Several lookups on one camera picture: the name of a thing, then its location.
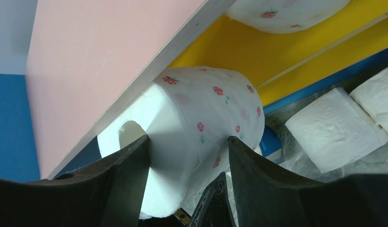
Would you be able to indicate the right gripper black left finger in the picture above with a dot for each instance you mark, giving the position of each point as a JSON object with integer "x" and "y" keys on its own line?
{"x": 106, "y": 193}

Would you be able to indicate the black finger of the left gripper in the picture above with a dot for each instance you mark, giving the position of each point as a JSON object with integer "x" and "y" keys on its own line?
{"x": 213, "y": 208}

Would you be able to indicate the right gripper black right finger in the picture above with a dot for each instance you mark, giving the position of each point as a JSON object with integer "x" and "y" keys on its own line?
{"x": 268, "y": 195}

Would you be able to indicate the white dotted roll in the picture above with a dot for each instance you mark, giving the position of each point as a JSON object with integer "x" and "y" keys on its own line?
{"x": 188, "y": 115}

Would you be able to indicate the white floral roll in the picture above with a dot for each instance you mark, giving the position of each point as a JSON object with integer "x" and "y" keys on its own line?
{"x": 283, "y": 16}

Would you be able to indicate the blue shelf unit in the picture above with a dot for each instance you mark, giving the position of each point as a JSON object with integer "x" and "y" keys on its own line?
{"x": 88, "y": 59}

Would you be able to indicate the blue wrapped roll, rear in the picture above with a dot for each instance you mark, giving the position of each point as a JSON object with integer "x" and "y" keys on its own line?
{"x": 270, "y": 145}

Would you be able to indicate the plain white roll, left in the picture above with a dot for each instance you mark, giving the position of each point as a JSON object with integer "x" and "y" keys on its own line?
{"x": 334, "y": 131}

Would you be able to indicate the plain white roll, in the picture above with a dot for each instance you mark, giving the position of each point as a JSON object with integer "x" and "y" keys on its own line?
{"x": 334, "y": 131}
{"x": 372, "y": 96}

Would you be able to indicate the plain white roll, right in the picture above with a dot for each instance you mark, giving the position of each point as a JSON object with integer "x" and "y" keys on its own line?
{"x": 372, "y": 96}

